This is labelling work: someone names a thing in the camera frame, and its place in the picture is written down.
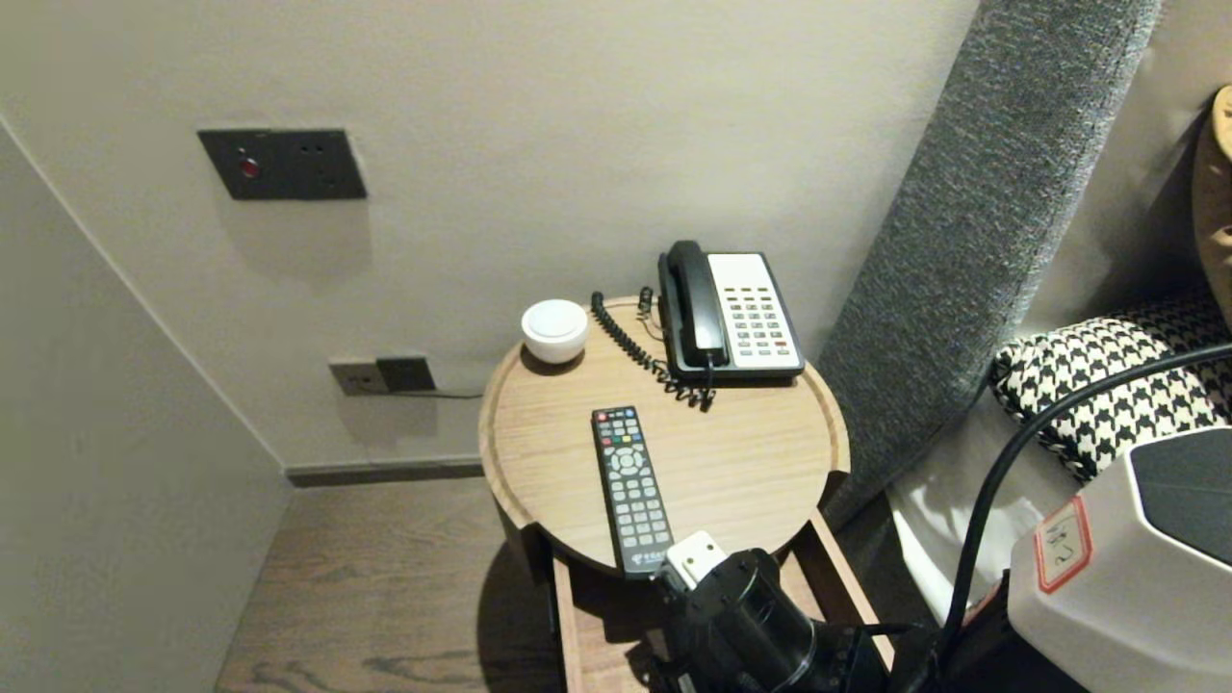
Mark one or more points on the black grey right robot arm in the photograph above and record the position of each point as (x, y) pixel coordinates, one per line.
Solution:
(1126, 597)

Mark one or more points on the black telephone handset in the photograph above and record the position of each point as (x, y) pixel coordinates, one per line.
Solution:
(698, 300)

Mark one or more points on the black and white telephone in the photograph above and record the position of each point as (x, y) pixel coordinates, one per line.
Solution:
(760, 318)

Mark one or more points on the dark grey bed base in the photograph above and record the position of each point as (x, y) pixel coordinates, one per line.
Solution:
(881, 568)

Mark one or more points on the grey fabric headboard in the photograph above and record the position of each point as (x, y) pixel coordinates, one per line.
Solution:
(972, 241)

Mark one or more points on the dark wall switch panel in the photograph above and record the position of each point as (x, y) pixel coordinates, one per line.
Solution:
(281, 165)

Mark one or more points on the silver wall socket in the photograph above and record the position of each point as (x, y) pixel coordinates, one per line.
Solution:
(356, 377)

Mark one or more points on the light wooden rounded object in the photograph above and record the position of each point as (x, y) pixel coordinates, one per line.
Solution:
(1215, 192)

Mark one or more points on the small white round device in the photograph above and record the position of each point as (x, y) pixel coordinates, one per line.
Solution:
(554, 330)

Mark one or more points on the white bed sheet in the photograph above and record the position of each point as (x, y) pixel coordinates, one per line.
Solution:
(943, 520)

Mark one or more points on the round wooden nightstand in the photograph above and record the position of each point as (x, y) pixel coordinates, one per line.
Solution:
(751, 452)

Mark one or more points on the black white houndstooth pillow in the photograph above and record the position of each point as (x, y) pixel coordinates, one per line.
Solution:
(1088, 385)

